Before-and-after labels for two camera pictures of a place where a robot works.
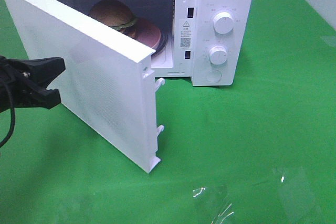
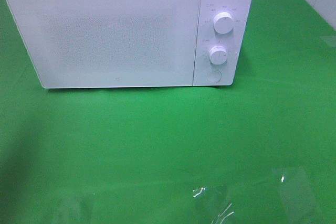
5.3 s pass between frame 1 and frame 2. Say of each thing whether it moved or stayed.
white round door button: stayed
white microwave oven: moved
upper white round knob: stayed
